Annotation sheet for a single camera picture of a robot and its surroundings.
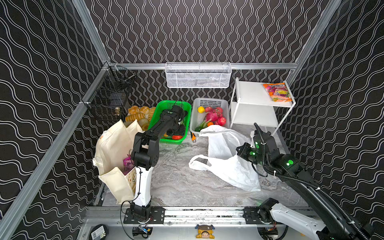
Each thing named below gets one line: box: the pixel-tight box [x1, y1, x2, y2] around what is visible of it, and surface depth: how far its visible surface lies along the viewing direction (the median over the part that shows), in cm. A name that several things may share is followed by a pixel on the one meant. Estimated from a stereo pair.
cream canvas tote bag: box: [93, 119, 144, 204], surface depth 73 cm
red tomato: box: [172, 135, 183, 140], surface depth 97 cm
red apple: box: [217, 116, 227, 126], surface depth 105 cm
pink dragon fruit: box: [205, 106, 223, 123], surface depth 106 cm
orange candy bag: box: [263, 82, 293, 102], surface depth 82 cm
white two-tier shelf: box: [229, 77, 296, 137], surface depth 83 cm
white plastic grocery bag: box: [188, 125, 261, 192], surface depth 74 cm
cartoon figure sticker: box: [195, 224, 216, 239], surface depth 70 cm
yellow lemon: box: [197, 106, 205, 114], surface depth 119 cm
